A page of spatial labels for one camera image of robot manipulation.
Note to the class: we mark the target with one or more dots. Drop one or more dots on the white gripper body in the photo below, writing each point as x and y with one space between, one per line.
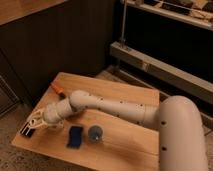
36 121

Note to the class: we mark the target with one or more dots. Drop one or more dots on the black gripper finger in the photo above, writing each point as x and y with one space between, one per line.
25 128
29 132

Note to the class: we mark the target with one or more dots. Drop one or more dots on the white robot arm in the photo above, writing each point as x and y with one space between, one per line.
177 119

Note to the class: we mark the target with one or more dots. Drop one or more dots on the blue sponge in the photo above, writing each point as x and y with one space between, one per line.
75 137

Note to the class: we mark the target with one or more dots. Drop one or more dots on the wooden board table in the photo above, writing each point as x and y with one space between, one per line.
125 146

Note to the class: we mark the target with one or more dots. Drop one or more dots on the blue cup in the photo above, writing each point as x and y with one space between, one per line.
95 133

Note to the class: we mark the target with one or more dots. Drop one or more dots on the metal shelf rack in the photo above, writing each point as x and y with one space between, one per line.
177 54

